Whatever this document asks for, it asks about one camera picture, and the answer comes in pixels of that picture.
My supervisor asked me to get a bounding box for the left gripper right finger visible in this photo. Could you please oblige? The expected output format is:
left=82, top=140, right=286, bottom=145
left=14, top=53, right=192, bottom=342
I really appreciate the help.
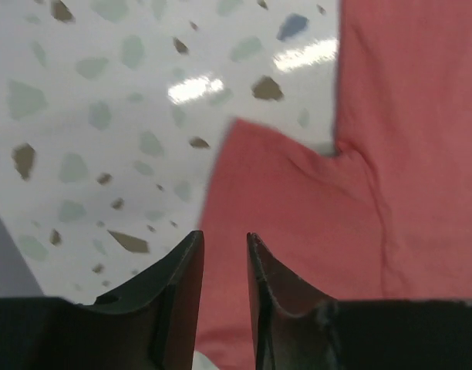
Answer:
left=247, top=234, right=472, bottom=370

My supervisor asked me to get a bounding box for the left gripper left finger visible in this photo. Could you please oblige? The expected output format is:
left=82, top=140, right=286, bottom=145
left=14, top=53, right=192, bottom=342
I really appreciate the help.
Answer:
left=0, top=230, right=204, bottom=369

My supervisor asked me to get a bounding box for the red t shirt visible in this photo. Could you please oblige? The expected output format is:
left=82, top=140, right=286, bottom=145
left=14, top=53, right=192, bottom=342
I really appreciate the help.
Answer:
left=197, top=1, right=472, bottom=369

